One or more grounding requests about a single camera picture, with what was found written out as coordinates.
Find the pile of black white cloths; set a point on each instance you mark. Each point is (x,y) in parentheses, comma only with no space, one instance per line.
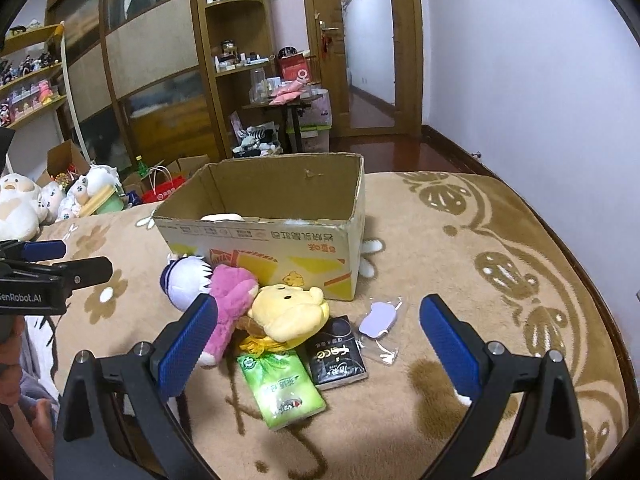
(257,142)

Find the red paper bag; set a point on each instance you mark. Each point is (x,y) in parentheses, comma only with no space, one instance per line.
(162,192)

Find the beige floral blanket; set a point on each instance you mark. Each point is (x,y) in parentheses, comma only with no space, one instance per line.
(450,260)

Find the red shopping bag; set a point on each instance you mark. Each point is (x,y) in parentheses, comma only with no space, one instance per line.
(297,70)

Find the white curved pole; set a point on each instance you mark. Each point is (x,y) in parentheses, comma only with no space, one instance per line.
(70,85)

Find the display shelf with figures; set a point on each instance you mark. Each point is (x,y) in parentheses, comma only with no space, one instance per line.
(30,85)

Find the purple item in clear packet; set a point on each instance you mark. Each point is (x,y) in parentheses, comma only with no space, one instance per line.
(377,321)

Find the clear plastic container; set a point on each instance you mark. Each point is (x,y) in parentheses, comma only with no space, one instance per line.
(260,85)

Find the white paw print plush toy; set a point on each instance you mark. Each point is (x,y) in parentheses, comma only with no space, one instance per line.
(90,182)

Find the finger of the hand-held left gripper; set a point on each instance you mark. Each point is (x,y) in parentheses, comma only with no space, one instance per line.
(85,271)
(42,251)

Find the pink plush toy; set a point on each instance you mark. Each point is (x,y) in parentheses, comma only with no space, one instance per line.
(227,295)

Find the wooden corner shelf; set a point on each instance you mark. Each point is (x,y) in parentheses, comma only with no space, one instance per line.
(235,25)

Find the green bottle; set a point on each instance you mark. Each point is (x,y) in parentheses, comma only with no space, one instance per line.
(141,166)

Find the small white plush toy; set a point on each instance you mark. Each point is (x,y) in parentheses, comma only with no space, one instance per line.
(50,202)

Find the green tissue pack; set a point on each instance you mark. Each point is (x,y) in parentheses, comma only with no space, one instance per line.
(280,390)

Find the wooden door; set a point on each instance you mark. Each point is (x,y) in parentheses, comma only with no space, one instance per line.
(325,60)

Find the black packet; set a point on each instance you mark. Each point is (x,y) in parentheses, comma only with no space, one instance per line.
(335,355)

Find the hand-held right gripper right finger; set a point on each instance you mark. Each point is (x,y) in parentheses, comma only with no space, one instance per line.
(449,344)

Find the open brown cardboard box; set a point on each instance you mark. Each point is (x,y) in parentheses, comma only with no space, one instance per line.
(62,160)

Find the pink soft item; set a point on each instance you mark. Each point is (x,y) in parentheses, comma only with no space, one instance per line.
(286,92)

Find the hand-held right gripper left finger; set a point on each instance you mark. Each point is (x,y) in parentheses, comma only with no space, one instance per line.
(190,341)

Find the yellow bear plush toy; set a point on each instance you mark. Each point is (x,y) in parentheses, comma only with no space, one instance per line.
(286,312)

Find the person's grey clothing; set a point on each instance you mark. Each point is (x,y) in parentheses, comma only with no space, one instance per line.
(35,370)

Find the blue and white plush doll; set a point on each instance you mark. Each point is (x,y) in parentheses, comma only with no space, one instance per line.
(186,280)

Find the white soft item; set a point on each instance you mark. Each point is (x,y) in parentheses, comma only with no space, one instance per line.
(222,218)

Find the white duck plush toy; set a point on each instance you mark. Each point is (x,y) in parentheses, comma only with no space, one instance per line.
(17,207)

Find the wooden wardrobe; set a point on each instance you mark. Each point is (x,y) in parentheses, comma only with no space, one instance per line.
(145,60)

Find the printed cardboard box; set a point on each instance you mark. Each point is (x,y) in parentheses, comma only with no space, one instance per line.
(260,255)

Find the green and yellow toy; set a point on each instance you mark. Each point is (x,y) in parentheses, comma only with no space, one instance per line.
(105,202)

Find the small black table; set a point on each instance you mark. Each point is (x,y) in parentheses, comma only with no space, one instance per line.
(295,110)

